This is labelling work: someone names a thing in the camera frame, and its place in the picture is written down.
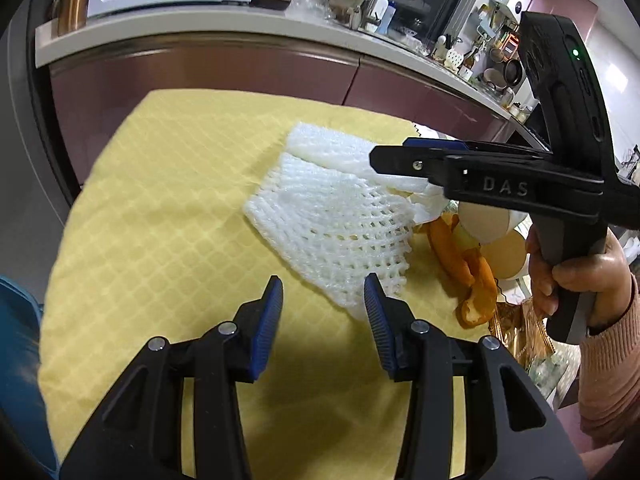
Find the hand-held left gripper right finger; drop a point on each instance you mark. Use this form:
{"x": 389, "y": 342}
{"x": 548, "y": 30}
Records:
{"x": 376, "y": 322}

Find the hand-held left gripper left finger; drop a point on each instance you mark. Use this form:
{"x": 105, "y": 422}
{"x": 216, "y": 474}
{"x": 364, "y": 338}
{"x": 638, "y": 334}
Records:
{"x": 265, "y": 322}

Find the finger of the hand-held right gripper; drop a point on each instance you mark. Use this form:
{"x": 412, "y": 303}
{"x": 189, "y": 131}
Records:
{"x": 430, "y": 142}
{"x": 400, "y": 162}

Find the white foam fruit net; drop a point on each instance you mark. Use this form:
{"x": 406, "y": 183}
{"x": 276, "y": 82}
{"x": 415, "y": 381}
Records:
{"x": 330, "y": 145}
{"x": 325, "y": 220}

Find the white paper cup blue dots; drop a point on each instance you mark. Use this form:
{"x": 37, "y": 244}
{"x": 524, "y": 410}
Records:
{"x": 482, "y": 220}
{"x": 507, "y": 260}

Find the orange peel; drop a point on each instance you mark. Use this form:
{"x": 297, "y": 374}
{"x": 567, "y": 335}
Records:
{"x": 477, "y": 280}

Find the gold foil wrapper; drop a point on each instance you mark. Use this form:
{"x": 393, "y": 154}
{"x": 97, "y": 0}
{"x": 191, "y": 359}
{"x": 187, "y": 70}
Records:
{"x": 520, "y": 330}

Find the blue plastic bin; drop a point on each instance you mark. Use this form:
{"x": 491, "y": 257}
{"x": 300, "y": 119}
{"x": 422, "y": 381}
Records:
{"x": 20, "y": 360}

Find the person's right forearm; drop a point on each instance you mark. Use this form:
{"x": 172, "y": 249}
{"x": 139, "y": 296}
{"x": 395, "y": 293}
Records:
{"x": 610, "y": 385}

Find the person's right hand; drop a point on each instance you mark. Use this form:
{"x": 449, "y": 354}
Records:
{"x": 612, "y": 275}

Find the black pot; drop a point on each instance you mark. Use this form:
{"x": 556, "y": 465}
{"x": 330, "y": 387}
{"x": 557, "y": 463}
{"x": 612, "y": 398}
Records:
{"x": 512, "y": 71}

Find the white utensil holder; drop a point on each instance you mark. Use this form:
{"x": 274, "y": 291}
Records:
{"x": 452, "y": 59}

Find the white bottle green cap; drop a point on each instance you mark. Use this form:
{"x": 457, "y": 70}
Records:
{"x": 380, "y": 10}

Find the yellow quilted tablecloth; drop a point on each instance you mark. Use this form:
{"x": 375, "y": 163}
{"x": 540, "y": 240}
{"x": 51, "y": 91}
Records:
{"x": 150, "y": 210}

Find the plastic food container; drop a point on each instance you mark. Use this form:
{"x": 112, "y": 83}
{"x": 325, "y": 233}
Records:
{"x": 347, "y": 2}

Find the green white wrapper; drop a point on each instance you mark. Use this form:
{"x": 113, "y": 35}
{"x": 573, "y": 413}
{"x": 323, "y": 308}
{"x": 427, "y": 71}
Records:
{"x": 547, "y": 372}

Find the kitchen counter with purple cabinets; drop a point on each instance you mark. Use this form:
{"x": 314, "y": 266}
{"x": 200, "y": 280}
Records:
{"x": 225, "y": 65}

